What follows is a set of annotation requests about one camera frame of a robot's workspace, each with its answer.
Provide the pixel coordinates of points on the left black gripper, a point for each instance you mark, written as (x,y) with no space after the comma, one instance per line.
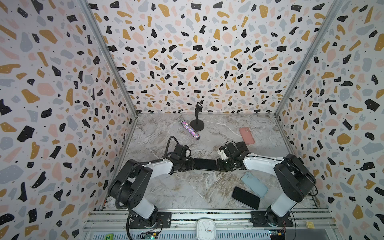
(190,166)

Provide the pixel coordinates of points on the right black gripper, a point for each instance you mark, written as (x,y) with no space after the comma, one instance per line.
(227,162)

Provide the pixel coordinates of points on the black phone case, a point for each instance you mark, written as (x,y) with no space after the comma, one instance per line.
(205,164)

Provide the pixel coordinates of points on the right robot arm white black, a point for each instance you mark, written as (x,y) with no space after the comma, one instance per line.
(294,178)

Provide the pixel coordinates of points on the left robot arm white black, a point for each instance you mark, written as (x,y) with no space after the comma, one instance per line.
(129,186)

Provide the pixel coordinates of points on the pink phone case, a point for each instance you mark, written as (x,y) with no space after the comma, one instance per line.
(247,135)

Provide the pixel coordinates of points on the light blue phone case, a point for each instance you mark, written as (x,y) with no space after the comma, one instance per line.
(254,184)

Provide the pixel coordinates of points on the black phone stand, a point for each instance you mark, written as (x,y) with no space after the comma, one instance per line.
(197,124)

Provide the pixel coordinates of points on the black phone near front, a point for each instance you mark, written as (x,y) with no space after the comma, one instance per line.
(246,198)

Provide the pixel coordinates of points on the purple glitter tube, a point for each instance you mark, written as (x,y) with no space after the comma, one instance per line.
(189,128)

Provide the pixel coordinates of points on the white square clock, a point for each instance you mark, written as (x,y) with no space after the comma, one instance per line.
(206,229)

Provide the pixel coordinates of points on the left circuit board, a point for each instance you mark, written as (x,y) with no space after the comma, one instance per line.
(149,235)

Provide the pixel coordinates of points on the circuit board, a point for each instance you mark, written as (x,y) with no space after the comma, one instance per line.
(277,235)
(149,235)

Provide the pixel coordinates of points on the right circuit board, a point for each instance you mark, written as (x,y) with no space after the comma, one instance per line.
(277,235)

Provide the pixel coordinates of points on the yellow sticker tag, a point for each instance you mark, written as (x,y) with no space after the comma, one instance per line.
(310,225)

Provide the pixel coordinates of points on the green label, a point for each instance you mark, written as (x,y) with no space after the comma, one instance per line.
(109,237)

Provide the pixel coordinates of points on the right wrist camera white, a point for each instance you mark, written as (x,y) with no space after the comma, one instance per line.
(222,153)

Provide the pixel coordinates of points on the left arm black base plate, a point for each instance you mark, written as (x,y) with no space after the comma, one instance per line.
(158,220)

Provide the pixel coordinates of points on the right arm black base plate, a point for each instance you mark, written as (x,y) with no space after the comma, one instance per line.
(266,219)

